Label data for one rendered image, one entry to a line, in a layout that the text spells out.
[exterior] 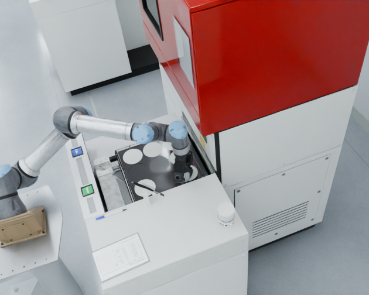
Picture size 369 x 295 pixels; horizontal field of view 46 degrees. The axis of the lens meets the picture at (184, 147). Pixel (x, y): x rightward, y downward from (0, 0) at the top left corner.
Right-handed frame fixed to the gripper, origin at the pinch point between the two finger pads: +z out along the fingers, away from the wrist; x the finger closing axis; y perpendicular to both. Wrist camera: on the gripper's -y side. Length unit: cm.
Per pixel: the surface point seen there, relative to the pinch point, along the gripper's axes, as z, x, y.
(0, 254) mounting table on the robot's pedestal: 9, 78, -45
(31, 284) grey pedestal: 90, 103, -27
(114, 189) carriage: 3.3, 33.7, -6.8
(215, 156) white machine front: -16.6, -15.1, 3.0
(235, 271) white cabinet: 25.1, -27.6, -29.8
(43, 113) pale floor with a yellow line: 91, 162, 124
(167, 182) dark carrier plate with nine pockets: 1.4, 8.2, -0.7
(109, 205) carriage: 3.3, 33.1, -15.9
